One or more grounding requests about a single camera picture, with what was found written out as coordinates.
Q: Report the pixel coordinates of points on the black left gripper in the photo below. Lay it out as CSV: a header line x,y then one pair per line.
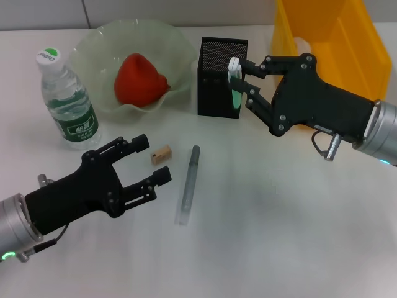
x,y
77,195

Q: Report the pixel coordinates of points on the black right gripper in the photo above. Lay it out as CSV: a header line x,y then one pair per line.
x,y
319,102

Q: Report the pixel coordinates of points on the small tan wooden block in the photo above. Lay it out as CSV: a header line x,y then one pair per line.
x,y
161,155

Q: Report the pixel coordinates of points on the green pen white end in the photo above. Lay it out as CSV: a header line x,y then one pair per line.
x,y
237,96

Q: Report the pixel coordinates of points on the grey pen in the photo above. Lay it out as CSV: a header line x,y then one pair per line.
x,y
189,180

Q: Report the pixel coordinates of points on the orange fruit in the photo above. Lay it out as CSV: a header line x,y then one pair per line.
x,y
139,80

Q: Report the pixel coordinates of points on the clear water bottle green label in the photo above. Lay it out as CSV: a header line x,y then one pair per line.
x,y
68,102

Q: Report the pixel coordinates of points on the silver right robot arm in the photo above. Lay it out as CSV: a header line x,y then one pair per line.
x,y
383,133

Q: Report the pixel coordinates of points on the black mesh pen holder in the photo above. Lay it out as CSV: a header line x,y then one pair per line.
x,y
214,93

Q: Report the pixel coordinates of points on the pale green wavy fruit plate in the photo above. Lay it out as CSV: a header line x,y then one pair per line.
x,y
93,49

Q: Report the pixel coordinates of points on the yellow plastic bin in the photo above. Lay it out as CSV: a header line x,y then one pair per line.
x,y
350,46

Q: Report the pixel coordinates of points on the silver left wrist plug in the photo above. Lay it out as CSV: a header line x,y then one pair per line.
x,y
44,180

